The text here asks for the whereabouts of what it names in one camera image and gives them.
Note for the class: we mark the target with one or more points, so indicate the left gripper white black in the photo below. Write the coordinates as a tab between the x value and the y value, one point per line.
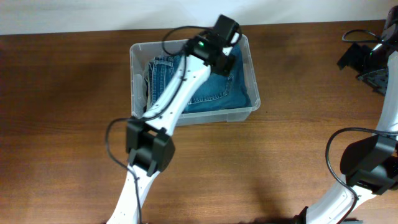
224	66

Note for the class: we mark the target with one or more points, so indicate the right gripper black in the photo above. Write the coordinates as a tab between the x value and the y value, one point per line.
349	59

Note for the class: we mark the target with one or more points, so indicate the dark blue jeans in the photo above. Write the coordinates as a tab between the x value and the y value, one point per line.
217	93

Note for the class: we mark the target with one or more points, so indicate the clear plastic storage bin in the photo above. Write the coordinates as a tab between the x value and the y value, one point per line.
142	53

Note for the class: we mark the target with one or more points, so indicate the light blue jeans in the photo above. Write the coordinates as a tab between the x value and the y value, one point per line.
148	80

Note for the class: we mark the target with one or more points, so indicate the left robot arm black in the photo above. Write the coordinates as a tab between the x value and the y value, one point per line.
149	142

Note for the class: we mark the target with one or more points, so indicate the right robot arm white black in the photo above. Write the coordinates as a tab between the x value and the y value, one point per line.
369	166

